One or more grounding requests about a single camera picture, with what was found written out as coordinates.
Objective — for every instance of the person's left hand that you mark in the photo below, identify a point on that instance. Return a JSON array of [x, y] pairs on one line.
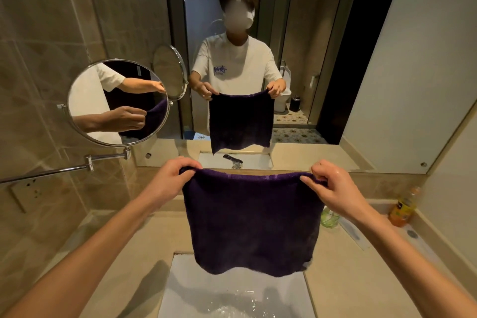
[[169, 181]]

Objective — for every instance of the person's right hand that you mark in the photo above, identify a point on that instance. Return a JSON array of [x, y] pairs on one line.
[[339, 193]]

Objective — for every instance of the purple cleaning cloth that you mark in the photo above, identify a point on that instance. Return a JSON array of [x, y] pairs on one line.
[[253, 221]]

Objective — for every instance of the white rectangular sink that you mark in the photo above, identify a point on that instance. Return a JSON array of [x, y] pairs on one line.
[[208, 291]]

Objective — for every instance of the person's left forearm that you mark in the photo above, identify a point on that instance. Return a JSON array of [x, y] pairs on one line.
[[74, 265]]

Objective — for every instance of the person's right forearm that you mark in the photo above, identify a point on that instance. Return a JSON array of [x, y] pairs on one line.
[[413, 273]]

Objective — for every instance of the green glass cup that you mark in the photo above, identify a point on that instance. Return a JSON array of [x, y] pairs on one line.
[[329, 219]]

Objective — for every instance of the long clear plastic packet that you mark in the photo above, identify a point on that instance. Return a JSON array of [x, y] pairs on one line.
[[354, 234]]

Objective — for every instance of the orange bottle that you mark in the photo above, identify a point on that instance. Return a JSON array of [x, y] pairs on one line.
[[402, 209]]

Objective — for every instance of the clear sachet with grey disc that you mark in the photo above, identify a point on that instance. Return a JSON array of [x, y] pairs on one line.
[[412, 234]]

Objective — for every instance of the round chrome magnifying mirror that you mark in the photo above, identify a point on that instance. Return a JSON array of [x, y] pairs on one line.
[[89, 101]]

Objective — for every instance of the beige wall socket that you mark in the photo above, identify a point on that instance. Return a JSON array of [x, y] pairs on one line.
[[30, 194]]

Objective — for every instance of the large wall mirror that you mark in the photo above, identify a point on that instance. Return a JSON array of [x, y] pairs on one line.
[[410, 68]]

